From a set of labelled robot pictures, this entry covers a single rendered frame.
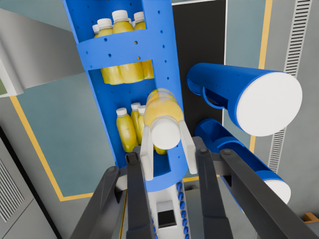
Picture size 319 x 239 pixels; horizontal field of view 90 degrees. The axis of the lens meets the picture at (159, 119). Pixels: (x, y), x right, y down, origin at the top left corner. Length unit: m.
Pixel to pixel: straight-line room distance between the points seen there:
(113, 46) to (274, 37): 1.81
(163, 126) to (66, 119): 1.77
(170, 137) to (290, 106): 0.71
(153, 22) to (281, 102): 0.61
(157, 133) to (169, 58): 0.28
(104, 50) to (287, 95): 0.71
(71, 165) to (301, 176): 3.08
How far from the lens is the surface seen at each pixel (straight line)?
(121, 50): 0.40
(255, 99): 0.75
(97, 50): 0.42
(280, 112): 0.85
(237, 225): 3.30
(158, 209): 1.05
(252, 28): 1.93
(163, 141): 0.21
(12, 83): 0.80
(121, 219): 1.26
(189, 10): 1.56
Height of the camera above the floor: 1.63
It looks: 68 degrees down
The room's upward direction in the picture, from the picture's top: 167 degrees clockwise
